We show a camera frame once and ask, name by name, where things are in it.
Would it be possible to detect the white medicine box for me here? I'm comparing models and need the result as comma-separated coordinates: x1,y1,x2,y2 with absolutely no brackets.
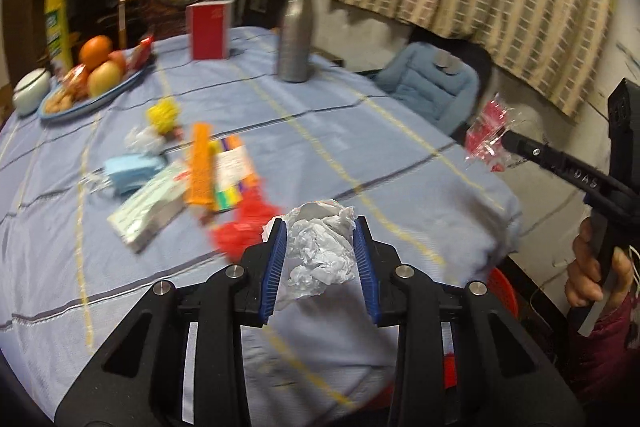
107,160,190,253

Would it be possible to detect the yellow apple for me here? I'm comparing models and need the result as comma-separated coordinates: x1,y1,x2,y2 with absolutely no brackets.
87,61,122,98

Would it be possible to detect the red box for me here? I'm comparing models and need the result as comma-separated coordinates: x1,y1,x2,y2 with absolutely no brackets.
186,0,235,61

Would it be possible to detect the white paper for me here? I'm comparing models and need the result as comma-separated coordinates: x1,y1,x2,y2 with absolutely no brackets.
276,199,357,310

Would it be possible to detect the red snack stick packet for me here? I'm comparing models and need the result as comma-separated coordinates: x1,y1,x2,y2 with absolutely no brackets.
129,34,154,72

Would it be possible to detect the orange medicine box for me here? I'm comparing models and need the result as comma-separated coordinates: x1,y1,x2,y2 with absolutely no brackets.
186,122,258,212

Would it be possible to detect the orange fruit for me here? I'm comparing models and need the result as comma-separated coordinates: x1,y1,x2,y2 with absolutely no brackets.
78,36,113,72

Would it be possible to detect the red plastic basket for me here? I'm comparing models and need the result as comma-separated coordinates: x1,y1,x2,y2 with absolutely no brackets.
487,268,518,319

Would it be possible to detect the clear plastic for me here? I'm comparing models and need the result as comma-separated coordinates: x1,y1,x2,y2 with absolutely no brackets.
125,126,166,156

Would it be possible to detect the blue fruit plate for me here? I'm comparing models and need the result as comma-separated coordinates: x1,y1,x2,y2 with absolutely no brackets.
37,60,151,122

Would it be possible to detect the silver metal bottle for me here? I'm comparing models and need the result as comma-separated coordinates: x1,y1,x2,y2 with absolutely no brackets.
277,0,314,83

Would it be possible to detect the yellow green carton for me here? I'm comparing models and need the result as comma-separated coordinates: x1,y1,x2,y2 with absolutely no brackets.
44,0,73,79

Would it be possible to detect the white ceramic jar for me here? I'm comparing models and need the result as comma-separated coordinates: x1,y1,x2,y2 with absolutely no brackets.
12,68,51,117

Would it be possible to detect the walnuts pile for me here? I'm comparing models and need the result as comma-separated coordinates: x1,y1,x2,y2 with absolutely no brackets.
43,88,75,114

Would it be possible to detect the light blue tablecloth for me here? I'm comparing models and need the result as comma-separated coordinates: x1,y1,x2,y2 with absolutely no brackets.
1,28,521,414

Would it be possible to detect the blue face mask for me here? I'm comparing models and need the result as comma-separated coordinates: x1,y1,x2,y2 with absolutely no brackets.
103,154,166,195

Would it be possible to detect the red clear wrapper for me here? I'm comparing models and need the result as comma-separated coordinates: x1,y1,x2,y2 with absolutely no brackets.
463,92,518,172

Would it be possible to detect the blue cushioned chair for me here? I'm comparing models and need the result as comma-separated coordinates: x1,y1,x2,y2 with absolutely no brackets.
373,42,480,135

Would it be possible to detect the right hand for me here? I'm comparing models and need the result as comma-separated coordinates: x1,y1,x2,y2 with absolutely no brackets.
564,218,634,314

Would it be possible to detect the yellow pompom trash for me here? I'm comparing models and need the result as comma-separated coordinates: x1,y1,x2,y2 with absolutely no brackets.
145,98,180,135

